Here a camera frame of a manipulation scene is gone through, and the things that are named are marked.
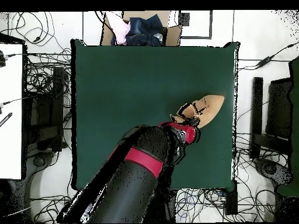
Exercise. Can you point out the dark blue jeans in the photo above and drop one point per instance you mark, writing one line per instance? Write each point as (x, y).
(144, 30)

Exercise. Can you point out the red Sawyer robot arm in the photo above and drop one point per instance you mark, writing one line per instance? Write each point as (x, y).
(126, 186)

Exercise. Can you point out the white desk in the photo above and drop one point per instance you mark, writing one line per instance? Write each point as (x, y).
(10, 116)

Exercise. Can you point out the pink garment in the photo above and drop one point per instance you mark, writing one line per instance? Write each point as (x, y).
(120, 30)

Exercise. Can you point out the orange-brown terry towel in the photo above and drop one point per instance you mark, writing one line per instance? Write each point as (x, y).
(210, 107)

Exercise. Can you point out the black power box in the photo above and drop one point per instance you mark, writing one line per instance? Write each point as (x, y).
(231, 198)

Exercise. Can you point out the dark green table cloth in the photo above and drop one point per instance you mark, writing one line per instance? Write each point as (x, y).
(116, 93)

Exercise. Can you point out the dark green fabric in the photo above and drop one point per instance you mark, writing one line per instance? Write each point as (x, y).
(295, 116)

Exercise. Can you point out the brown cardboard box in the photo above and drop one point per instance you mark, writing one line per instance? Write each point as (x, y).
(172, 35)

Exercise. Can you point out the black equipment stand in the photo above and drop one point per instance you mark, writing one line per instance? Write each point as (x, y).
(279, 109)
(49, 116)

